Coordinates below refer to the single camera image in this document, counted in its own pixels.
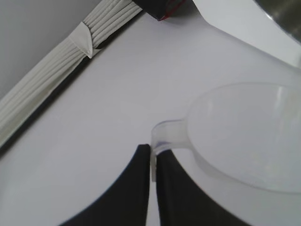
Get white pleated cloth strip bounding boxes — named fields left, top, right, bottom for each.
left=0, top=0, right=144, bottom=152

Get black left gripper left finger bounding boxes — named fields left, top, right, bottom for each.
left=57, top=144, right=151, bottom=226

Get translucent plastic measuring cup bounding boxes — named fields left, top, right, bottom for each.
left=150, top=81, right=301, bottom=196

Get stainless steel mixing bowl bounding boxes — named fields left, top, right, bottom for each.
left=253, top=0, right=301, bottom=47

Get black box with red edge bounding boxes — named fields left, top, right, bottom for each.
left=135, top=0, right=196, bottom=22

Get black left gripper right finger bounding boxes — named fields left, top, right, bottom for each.
left=156, top=150, right=259, bottom=226

